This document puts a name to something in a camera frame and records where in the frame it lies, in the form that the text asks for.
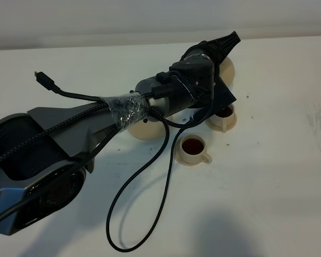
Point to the beige teapot saucer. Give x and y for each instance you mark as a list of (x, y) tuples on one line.
[(151, 130)]

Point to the near beige teacup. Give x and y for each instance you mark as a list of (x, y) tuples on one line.
[(193, 144)]

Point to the far beige teacup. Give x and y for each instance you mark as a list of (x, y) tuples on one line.
[(226, 111)]

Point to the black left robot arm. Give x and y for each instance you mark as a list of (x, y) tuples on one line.
[(46, 153)]

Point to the beige ceramic teapot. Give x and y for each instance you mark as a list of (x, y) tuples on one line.
[(227, 71)]

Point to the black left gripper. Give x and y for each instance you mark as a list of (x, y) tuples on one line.
[(198, 68)]

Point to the far beige cup saucer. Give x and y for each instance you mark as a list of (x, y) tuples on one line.
[(222, 124)]

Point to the beige teacup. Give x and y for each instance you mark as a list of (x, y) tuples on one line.
[(226, 111), (193, 144)]

